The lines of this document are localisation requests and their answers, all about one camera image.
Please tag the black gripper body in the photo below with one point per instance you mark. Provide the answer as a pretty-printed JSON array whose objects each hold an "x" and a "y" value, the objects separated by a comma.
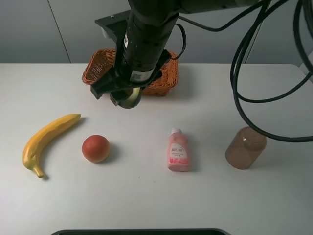
[{"x": 140, "y": 54}]

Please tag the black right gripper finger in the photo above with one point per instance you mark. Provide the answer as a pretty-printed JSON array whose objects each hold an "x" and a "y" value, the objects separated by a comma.
[{"x": 115, "y": 97}]

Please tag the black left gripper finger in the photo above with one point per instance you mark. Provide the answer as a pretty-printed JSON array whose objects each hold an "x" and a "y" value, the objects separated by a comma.
[{"x": 106, "y": 84}]

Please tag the halved avocado with pit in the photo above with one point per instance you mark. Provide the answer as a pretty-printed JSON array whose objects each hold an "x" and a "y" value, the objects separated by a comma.
[{"x": 130, "y": 98}]

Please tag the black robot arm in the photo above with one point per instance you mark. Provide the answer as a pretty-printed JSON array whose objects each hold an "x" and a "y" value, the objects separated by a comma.
[{"x": 159, "y": 12}]

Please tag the brown wicker basket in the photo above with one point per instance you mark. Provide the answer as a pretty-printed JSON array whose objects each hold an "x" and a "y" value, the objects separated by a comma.
[{"x": 103, "y": 59}]

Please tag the red orange peach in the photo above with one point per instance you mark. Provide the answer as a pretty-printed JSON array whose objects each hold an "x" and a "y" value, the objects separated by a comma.
[{"x": 96, "y": 148}]

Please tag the pink bottle white cap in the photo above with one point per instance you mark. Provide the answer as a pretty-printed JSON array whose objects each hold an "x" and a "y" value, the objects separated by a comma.
[{"x": 177, "y": 152}]

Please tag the yellow banana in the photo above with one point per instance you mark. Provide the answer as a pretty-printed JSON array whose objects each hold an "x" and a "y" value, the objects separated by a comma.
[{"x": 35, "y": 146}]

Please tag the black tray edge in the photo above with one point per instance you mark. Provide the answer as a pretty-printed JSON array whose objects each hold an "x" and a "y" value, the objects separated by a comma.
[{"x": 142, "y": 232}]

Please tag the brown translucent plastic cup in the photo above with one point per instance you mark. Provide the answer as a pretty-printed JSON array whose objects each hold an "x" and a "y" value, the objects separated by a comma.
[{"x": 245, "y": 148}]

